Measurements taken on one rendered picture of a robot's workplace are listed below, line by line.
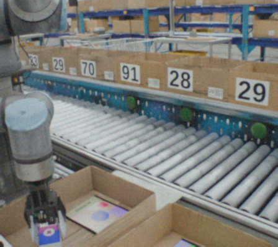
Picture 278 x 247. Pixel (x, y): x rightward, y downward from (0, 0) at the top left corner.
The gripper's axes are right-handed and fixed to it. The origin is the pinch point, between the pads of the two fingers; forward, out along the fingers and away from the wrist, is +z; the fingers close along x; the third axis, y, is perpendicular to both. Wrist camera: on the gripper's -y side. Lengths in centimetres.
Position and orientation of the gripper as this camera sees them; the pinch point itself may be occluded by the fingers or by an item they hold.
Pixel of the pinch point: (49, 236)
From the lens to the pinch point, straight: 89.3
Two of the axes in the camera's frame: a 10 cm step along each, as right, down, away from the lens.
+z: 0.5, 9.5, 3.0
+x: 9.6, -1.3, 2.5
